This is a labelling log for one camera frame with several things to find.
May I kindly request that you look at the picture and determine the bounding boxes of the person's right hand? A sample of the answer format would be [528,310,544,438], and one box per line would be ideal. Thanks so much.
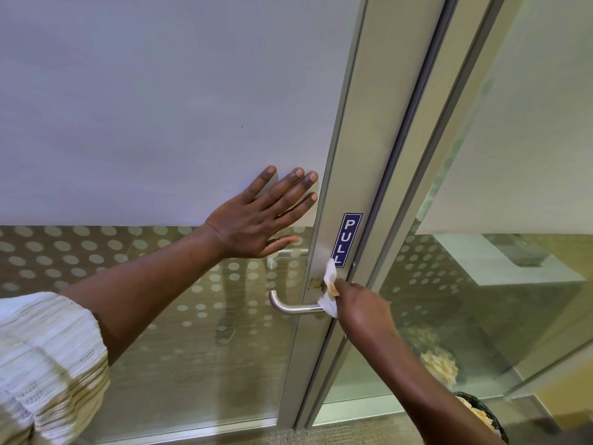
[331,278,399,340]

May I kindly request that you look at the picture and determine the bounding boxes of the person's left hand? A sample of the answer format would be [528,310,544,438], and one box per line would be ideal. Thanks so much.
[203,165,320,260]

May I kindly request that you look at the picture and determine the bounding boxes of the white tissue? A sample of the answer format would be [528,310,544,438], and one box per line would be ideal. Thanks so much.
[317,258,342,318]

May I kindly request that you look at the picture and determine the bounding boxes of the person's left forearm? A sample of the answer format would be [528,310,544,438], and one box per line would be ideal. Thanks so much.
[60,221,225,367]

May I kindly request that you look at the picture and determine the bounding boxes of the person's right forearm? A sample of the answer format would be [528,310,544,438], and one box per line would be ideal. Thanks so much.
[343,322,507,445]

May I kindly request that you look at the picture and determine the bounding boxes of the blue door sign sticker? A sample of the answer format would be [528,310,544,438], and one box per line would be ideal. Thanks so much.
[330,212,364,269]

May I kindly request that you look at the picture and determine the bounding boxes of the white counter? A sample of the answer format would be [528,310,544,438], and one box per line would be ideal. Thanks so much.
[435,233,587,287]

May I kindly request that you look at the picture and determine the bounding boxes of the crumpled paper waste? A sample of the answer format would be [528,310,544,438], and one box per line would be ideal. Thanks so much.
[456,396,497,432]

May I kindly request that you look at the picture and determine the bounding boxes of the black waste basket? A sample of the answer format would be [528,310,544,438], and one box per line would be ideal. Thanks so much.
[452,391,510,445]

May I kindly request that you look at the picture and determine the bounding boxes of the fixed glass side panel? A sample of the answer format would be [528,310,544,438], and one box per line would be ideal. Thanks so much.
[308,0,593,429]

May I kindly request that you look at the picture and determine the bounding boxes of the white striped shirt sleeve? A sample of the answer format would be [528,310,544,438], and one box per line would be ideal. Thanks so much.
[0,291,111,445]

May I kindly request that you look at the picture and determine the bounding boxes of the silver door handle behind glass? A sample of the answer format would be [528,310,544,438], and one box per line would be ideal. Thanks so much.
[266,248,309,270]

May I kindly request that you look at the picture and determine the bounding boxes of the silver lever door handle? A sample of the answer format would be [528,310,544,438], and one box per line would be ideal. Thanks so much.
[268,289,326,316]

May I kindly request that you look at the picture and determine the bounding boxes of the frosted glass door aluminium frame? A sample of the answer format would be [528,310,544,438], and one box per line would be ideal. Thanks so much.
[0,0,451,445]

